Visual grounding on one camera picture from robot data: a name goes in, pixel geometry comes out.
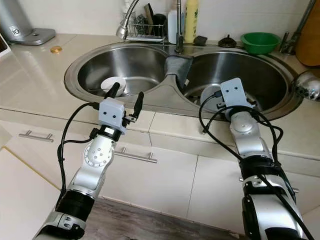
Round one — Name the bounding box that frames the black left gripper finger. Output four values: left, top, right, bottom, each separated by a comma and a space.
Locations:
131, 91, 145, 121
105, 81, 122, 102

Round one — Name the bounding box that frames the white kitchen base cabinet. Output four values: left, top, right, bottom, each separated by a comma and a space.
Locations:
0, 107, 320, 240

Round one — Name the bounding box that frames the small white bowl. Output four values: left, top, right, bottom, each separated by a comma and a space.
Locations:
100, 75, 127, 98

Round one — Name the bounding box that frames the white round plate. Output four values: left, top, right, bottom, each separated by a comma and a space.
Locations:
199, 83, 230, 115

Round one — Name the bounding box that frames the stainless double sink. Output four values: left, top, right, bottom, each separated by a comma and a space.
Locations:
63, 41, 306, 122

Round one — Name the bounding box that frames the flexible steel gooseneck faucet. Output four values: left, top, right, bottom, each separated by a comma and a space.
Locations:
115, 0, 142, 42

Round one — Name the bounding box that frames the black sink plug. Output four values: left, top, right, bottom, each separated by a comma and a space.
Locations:
218, 34, 238, 49

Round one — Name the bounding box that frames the black sponge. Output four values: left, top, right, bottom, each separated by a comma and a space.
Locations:
193, 35, 209, 47

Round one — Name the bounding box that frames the steel wool scrubber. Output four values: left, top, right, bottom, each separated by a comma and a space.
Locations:
132, 15, 148, 37

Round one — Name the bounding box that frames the green plastic bowl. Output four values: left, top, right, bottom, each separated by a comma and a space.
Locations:
240, 31, 282, 56

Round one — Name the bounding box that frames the black cup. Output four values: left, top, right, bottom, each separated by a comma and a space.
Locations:
153, 13, 168, 39

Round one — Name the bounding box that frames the white plastic bottle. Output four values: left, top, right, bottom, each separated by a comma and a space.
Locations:
167, 9, 180, 46

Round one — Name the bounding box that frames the chrome tap column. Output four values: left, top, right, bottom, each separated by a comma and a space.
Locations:
174, 0, 186, 55

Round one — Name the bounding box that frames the yellow detergent bottle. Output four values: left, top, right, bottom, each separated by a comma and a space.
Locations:
183, 0, 200, 45

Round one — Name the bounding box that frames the shiny steel pot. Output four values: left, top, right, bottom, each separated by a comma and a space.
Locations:
293, 69, 320, 103

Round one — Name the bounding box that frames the slanted metal tap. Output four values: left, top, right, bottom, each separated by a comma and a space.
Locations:
279, 0, 320, 56

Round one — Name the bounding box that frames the white appliance black screen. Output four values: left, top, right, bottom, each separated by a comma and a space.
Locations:
0, 34, 11, 57

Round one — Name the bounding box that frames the brown wooden board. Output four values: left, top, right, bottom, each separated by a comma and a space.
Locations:
294, 14, 320, 68

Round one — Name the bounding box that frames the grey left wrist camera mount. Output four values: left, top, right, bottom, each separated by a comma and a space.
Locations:
98, 97, 128, 137

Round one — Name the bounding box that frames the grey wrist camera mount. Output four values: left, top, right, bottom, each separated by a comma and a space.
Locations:
98, 97, 128, 137
219, 77, 256, 112

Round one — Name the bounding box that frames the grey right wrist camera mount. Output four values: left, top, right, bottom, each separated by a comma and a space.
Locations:
219, 77, 256, 112

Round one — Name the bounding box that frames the wire sink rack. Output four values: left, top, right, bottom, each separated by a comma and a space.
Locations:
126, 16, 169, 43

